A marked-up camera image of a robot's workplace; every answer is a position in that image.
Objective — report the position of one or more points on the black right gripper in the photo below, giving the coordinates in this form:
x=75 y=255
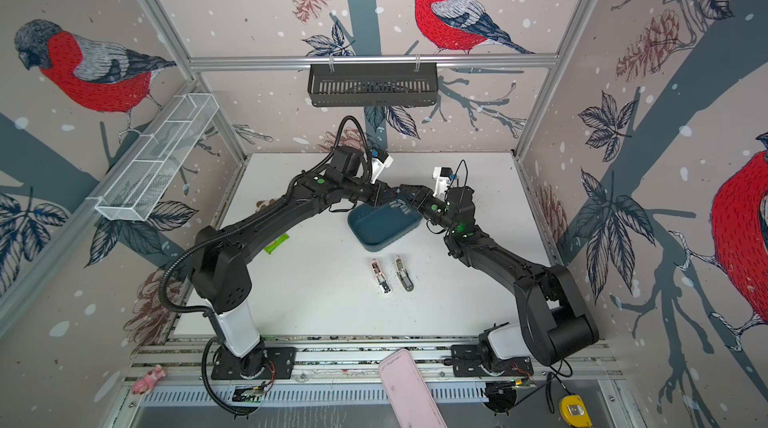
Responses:
x=427 y=200

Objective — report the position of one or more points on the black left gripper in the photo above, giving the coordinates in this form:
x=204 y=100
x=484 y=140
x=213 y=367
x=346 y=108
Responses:
x=378 y=199

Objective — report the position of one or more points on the teal plastic tray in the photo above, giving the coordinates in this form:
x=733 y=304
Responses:
x=377 y=228

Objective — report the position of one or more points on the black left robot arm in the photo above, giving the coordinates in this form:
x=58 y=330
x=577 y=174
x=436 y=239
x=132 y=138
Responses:
x=219 y=259

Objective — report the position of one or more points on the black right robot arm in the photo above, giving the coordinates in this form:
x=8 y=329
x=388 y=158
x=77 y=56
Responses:
x=554 y=320

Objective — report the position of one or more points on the staples strip in tray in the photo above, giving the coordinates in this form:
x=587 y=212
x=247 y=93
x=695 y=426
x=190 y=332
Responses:
x=399 y=205

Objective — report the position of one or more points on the green snack packet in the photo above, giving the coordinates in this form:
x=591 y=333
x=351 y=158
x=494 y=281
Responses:
x=275 y=244

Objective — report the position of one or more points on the horizontal aluminium bar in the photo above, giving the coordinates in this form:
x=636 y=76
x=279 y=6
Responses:
x=489 y=61

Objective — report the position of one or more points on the pink flat case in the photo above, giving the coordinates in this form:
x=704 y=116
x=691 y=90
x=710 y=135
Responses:
x=407 y=392

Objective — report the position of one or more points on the yellow tape measure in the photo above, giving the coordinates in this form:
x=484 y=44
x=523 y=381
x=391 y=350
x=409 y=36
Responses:
x=574 y=413

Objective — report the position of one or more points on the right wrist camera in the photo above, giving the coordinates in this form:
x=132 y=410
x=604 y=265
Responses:
x=443 y=179

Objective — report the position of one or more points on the black wire basket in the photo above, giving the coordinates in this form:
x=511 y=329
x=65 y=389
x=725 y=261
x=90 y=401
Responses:
x=373 y=85

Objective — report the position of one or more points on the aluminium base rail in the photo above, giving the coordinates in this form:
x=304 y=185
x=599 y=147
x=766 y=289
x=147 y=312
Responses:
x=320 y=372

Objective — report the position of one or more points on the white wire basket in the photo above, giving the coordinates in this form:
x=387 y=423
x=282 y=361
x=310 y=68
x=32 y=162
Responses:
x=142 y=184

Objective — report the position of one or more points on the pink toy on rail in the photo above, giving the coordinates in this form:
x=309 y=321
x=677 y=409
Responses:
x=147 y=383

